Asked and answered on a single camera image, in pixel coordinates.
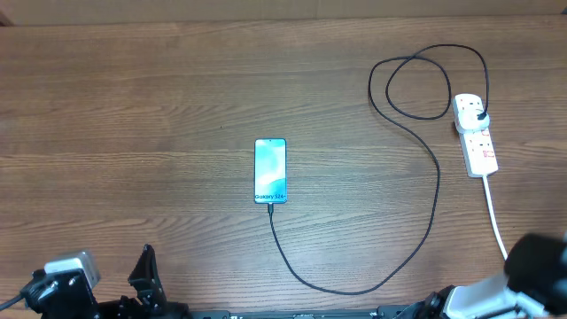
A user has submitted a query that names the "white power strip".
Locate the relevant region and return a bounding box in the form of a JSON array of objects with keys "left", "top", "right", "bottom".
[{"left": 452, "top": 92, "right": 500, "bottom": 178}]

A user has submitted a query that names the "black USB charging cable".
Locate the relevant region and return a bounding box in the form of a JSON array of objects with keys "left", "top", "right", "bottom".
[{"left": 267, "top": 43, "right": 491, "bottom": 296}]

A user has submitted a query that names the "Samsung Galaxy smartphone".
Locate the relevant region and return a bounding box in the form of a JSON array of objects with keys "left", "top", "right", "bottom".
[{"left": 254, "top": 138, "right": 288, "bottom": 204}]

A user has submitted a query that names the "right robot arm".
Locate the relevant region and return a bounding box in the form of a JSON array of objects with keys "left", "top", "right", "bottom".
[{"left": 417, "top": 233, "right": 566, "bottom": 319}]

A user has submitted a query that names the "white charger plug adapter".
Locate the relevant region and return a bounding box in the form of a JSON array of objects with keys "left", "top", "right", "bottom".
[{"left": 454, "top": 110, "right": 490, "bottom": 134}]

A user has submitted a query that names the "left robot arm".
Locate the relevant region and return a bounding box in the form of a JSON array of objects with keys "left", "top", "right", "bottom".
[{"left": 19, "top": 244, "right": 190, "bottom": 319}]

